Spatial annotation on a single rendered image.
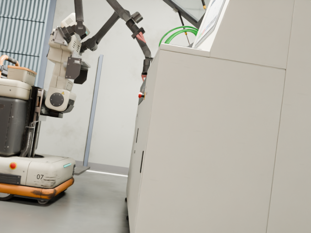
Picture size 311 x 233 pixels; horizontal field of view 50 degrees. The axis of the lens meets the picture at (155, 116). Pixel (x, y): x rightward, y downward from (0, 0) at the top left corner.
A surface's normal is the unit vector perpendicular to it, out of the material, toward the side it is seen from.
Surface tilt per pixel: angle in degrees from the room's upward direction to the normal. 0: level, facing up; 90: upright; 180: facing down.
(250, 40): 90
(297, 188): 90
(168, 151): 90
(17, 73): 92
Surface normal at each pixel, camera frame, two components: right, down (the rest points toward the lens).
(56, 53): 0.00, -0.04
